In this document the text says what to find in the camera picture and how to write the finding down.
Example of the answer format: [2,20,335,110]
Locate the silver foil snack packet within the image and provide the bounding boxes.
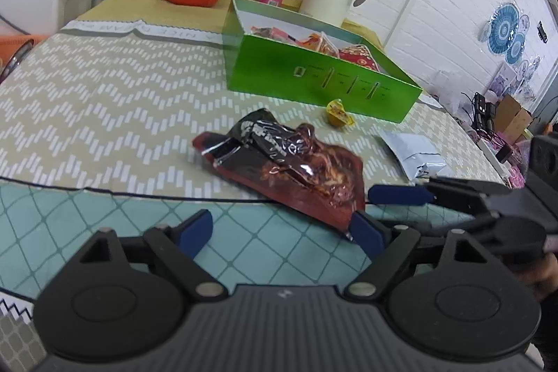
[377,131,448,181]

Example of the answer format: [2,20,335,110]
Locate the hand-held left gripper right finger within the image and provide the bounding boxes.
[344,212,502,298]

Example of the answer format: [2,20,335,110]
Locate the person's right hand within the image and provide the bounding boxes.
[516,252,558,304]

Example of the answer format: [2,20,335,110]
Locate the black charger with cables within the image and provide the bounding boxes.
[472,92,498,134]

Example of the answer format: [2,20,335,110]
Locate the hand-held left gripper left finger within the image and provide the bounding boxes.
[78,210,227,298]

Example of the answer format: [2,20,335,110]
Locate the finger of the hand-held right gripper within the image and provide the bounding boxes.
[368,176,524,217]
[392,215,546,256]

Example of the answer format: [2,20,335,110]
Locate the yellow tablecloth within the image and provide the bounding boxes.
[61,0,385,51]

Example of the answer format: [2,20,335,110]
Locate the green cardboard box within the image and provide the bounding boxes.
[221,0,423,123]

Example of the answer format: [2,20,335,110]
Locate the orange yellow snack packet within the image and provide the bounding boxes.
[296,31,341,60]

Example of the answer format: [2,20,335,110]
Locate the orange plastic object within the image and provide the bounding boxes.
[0,33,36,86]

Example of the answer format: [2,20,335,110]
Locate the red black snack packet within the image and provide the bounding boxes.
[193,108,366,241]

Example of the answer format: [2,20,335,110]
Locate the blue round wall decoration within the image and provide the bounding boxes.
[478,1,531,66]

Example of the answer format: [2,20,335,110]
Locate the white power strip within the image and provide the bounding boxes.
[476,138,516,173]

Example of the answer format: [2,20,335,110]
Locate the teal checkered tablecloth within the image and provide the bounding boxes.
[0,179,395,305]

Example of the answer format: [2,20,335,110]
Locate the small yellow packet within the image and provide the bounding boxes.
[326,98,355,127]

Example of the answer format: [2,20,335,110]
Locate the purple wall picture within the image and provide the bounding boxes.
[487,57,542,99]

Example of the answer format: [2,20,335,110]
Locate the clear plastic bag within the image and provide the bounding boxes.
[428,69,470,116]

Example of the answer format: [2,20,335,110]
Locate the red gold snack packet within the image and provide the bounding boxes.
[339,43,381,73]

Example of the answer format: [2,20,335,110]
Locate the brown cardboard box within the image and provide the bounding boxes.
[494,94,534,145]

